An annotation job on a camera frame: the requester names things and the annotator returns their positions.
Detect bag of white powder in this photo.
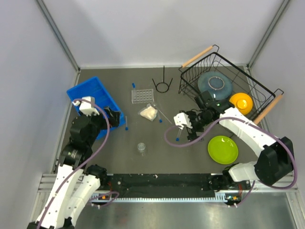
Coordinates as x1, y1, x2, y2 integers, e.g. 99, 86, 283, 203
138, 104, 158, 121

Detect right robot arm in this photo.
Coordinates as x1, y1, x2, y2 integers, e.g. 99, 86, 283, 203
173, 91, 297, 189

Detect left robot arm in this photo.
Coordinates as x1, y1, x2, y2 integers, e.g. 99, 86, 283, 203
28, 107, 121, 229

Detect clear test tube rack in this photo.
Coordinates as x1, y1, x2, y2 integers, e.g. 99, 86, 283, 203
132, 89, 154, 104

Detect green plate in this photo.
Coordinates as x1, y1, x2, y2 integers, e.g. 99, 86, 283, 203
207, 135, 239, 165

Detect clear glass flask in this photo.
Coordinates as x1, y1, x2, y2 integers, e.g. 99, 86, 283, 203
137, 143, 147, 156

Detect blue ceramic plate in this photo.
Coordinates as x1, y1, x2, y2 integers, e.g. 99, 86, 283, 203
197, 72, 233, 100

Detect orange bowl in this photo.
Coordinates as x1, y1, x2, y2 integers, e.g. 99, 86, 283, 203
229, 93, 253, 115

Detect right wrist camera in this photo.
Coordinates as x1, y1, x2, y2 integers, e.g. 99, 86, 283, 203
173, 113, 193, 130

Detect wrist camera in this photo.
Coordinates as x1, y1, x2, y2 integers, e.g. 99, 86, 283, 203
173, 113, 193, 130
72, 96, 100, 116

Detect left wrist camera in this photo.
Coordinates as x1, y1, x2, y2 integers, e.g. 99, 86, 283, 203
72, 96, 100, 116

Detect black wire dish rack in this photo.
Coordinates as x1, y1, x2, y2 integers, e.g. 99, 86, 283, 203
179, 44, 284, 140

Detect black wire ring stand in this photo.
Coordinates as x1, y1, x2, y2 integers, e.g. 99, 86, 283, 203
152, 66, 173, 94

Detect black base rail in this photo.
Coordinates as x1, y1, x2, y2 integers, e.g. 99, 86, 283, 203
107, 174, 228, 198

